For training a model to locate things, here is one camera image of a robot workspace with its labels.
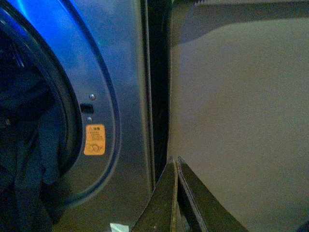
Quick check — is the orange warning sticker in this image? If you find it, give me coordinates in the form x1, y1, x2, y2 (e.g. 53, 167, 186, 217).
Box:
84, 124, 106, 156

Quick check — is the grey front-load washing machine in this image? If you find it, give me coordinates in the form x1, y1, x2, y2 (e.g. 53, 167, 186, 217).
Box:
1, 0, 155, 232

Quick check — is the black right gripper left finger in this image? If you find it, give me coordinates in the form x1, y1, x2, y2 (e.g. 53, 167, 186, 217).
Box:
131, 157, 178, 232

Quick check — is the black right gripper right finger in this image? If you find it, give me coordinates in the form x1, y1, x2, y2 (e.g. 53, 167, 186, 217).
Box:
176, 157, 247, 232

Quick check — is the dark navy mesh garment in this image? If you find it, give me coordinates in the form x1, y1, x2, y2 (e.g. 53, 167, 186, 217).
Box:
0, 32, 66, 232

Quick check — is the black rubber door gasket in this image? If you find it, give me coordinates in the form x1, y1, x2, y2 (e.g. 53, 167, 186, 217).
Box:
0, 1, 82, 193

